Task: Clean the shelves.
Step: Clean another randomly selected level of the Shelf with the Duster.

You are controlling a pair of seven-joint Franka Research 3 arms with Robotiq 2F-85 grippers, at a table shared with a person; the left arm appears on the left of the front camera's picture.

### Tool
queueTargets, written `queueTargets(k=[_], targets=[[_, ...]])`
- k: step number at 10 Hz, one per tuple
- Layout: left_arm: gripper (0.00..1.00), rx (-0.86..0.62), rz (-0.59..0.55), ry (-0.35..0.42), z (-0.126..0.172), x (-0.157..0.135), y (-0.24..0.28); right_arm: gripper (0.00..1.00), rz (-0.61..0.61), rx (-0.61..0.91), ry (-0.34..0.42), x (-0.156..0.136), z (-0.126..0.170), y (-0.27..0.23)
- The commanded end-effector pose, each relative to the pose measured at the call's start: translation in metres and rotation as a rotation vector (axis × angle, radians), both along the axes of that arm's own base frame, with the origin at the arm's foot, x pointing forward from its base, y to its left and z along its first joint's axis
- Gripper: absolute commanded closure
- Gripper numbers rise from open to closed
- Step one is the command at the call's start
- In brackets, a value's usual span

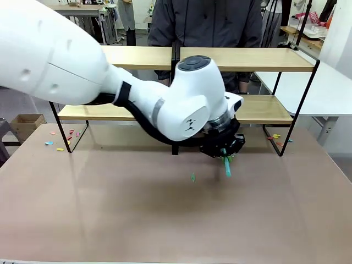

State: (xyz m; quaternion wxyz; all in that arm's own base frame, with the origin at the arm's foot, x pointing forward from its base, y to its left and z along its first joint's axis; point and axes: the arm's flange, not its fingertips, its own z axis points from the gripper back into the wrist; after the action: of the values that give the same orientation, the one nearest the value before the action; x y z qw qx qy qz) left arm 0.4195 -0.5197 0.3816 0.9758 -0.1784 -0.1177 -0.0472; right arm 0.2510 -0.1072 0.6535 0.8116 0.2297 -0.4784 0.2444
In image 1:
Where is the cardboard box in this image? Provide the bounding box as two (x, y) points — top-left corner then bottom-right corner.
(10, 113), (47, 144)

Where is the teal microfiber duster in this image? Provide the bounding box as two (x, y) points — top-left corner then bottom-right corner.
(223, 156), (233, 178)

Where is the person in dark jacket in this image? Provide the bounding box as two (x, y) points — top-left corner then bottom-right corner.
(147, 0), (262, 95)

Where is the wooden desk with metal legs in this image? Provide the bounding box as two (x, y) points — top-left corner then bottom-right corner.
(53, 2), (112, 45)

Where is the bystander in grey clothes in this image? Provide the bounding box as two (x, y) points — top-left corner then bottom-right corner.
(260, 0), (283, 48)

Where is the black Robotiq left gripper body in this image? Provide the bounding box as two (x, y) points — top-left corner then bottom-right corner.
(199, 117), (246, 160)

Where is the large white table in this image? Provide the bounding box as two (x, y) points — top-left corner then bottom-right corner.
(252, 59), (352, 144)

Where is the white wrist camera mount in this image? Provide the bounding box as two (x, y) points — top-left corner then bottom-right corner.
(224, 91), (245, 114)

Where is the bystander in grey coat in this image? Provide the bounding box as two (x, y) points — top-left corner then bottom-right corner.
(117, 0), (137, 46)

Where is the wooden workbench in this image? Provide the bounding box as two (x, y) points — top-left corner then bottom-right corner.
(279, 25), (328, 51)

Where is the black stand pole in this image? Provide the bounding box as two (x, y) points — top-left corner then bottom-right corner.
(291, 0), (314, 51)

